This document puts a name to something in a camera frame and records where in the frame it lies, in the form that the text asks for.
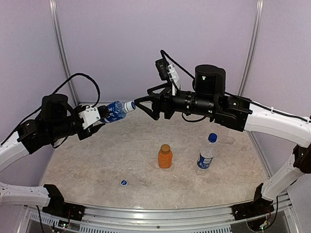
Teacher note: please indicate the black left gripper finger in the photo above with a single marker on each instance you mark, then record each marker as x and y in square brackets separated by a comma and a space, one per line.
[95, 128]
[103, 112]

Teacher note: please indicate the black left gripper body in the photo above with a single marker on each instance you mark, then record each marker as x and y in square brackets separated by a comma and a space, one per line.
[84, 135]

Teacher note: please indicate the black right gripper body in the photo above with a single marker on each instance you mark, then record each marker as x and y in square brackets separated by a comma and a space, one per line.
[169, 109]

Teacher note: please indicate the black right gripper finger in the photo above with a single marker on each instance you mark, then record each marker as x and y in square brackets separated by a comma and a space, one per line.
[154, 111]
[150, 91]

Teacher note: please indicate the blue label water bottle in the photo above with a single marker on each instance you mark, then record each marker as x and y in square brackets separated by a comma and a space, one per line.
[116, 112]

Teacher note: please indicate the white blue bottle cap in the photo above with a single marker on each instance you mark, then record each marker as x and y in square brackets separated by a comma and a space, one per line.
[129, 106]
[124, 183]

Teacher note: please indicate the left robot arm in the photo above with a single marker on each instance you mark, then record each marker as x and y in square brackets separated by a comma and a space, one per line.
[56, 120]

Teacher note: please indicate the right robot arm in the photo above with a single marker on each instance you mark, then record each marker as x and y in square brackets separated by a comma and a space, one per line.
[210, 100]

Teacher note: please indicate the orange juice bottle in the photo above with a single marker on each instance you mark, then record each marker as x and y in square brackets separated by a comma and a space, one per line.
[165, 156]

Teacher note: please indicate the Pepsi water bottle blue cap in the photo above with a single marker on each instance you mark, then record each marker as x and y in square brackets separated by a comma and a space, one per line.
[208, 150]

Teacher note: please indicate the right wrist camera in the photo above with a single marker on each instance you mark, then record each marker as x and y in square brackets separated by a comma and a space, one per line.
[168, 73]

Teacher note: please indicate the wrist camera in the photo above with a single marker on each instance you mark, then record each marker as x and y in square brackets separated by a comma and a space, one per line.
[89, 116]
[168, 73]

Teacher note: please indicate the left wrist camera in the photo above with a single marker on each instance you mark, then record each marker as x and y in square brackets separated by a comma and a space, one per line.
[89, 116]

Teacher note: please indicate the right aluminium corner post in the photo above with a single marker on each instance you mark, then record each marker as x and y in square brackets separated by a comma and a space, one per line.
[252, 47]

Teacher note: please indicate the aluminium corner post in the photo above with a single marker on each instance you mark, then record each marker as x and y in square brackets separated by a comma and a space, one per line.
[61, 49]
[252, 47]

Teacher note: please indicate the front aluminium frame rail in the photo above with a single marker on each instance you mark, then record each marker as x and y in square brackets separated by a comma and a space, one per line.
[215, 219]

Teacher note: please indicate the left aluminium corner post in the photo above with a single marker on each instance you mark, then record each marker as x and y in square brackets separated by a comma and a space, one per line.
[61, 49]

